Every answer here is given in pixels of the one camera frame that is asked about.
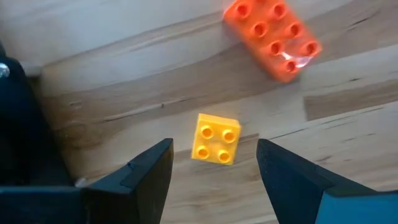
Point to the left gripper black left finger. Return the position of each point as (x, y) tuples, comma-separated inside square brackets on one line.
[(136, 193)]

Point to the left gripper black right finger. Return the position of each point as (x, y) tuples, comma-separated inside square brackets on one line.
[(289, 186)]

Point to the small yellow toy brick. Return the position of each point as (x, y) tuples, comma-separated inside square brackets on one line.
[(216, 140)]

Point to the red toy brick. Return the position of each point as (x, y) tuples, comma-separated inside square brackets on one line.
[(270, 37)]

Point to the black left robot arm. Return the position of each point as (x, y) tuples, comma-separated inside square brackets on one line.
[(21, 124)]

